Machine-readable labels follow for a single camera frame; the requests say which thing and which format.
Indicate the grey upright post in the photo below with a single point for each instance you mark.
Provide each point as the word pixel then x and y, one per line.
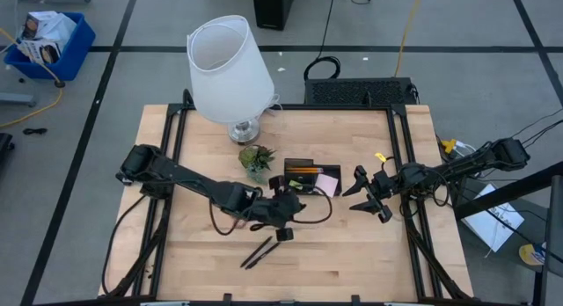
pixel 554 235

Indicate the black mesh desk organizer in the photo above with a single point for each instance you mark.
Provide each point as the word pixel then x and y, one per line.
pixel 332 169

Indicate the black metal rig frame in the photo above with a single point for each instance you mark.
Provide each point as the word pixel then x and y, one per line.
pixel 290 107

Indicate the black rounded object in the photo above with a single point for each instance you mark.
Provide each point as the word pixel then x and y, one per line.
pixel 5 147

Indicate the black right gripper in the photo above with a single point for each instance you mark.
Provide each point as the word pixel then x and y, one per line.
pixel 382 186

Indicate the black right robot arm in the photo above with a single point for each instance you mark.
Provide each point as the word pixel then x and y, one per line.
pixel 462 165

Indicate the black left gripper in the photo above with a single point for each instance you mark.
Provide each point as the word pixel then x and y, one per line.
pixel 272 211

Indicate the yellow plug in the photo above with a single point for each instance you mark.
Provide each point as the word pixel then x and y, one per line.
pixel 449 145

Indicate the small yellow-green pad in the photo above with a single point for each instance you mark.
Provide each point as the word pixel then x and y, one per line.
pixel 295 185

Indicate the pale pink sticky note pad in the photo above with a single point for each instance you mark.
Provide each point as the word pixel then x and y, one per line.
pixel 326 185

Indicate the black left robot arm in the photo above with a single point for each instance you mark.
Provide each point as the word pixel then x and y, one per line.
pixel 184 178

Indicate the blue plastic bin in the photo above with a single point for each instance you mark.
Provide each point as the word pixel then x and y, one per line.
pixel 75 55

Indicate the white printed package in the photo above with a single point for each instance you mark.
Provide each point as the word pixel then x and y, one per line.
pixel 53 26
pixel 39 51

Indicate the black diagonal beam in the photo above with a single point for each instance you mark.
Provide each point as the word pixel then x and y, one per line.
pixel 506 192

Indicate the black upright box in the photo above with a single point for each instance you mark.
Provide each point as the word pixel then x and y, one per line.
pixel 272 9

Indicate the white booklet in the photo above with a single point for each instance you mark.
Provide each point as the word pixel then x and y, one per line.
pixel 492 227

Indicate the black pen with white print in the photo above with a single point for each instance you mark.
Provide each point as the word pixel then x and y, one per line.
pixel 263 256

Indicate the black mesh computer case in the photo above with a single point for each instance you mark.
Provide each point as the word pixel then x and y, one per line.
pixel 356 91

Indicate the orange pencil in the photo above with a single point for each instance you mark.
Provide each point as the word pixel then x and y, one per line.
pixel 303 168
pixel 303 172

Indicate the succulent plant in black pot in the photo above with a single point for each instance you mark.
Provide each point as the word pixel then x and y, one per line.
pixel 255 158

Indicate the yellow round disc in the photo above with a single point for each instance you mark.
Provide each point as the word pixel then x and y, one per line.
pixel 531 254

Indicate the white shade silver table lamp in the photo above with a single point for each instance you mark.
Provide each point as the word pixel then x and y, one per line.
pixel 228 68

